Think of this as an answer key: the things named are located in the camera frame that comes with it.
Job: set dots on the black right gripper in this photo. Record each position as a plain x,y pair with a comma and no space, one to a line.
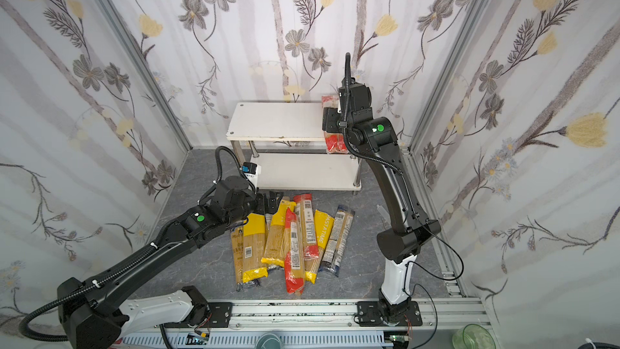
332,120

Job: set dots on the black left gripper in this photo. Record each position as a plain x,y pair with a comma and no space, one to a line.
266,201

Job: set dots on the red spaghetti pack with label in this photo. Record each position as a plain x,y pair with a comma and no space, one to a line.
334,141

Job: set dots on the yellow-banded whole wheat pack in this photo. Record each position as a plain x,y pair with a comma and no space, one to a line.
248,245

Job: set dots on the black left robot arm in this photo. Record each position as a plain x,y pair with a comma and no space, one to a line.
88,313

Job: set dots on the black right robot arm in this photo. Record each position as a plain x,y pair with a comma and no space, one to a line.
374,140

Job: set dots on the yellow whole wheat spaghetti pack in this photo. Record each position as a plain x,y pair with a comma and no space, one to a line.
305,215

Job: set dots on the white two-tier shelf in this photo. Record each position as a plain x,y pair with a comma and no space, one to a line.
287,143

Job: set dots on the yellow bottom spaghetti pack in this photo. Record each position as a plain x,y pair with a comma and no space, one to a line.
323,226

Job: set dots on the clear spaghetti pack barcode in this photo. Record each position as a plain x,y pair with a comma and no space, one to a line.
334,251

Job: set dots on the green glass bowl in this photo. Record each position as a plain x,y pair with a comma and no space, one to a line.
473,336

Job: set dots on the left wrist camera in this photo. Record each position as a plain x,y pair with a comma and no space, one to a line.
252,172

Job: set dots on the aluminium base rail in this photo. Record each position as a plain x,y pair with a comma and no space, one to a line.
429,323

